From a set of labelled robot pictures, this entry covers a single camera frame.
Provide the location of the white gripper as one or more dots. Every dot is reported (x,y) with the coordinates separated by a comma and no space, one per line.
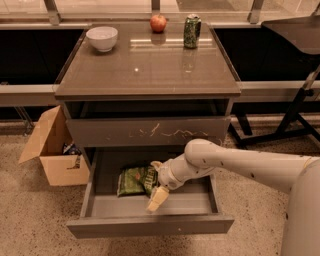
(165,175)

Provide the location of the green jalapeno chip bag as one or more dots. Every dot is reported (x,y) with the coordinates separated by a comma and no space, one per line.
(137,181)

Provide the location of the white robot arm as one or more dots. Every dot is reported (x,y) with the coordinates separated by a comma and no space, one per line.
(296,175)

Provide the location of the open grey middle drawer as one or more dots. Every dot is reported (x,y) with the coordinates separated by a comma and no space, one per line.
(191,209)

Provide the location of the scratched grey top drawer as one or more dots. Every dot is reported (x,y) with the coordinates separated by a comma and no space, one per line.
(122,132)

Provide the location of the grey drawer cabinet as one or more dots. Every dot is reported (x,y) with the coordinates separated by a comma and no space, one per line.
(148,75)

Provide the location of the snack bags in box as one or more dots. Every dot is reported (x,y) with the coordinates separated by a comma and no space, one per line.
(72,149)

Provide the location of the open cardboard box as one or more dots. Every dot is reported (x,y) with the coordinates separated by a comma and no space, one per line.
(46,143)

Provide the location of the white ceramic bowl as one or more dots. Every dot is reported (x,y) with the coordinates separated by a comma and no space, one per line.
(102,38)

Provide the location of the red apple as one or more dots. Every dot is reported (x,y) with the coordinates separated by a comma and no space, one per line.
(158,23)

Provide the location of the green soda can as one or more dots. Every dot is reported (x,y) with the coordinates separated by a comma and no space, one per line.
(192,28)

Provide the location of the black folding side table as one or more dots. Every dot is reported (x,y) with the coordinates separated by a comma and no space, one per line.
(303,34)

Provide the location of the grey window ledge rail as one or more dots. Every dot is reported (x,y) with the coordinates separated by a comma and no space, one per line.
(256,91)

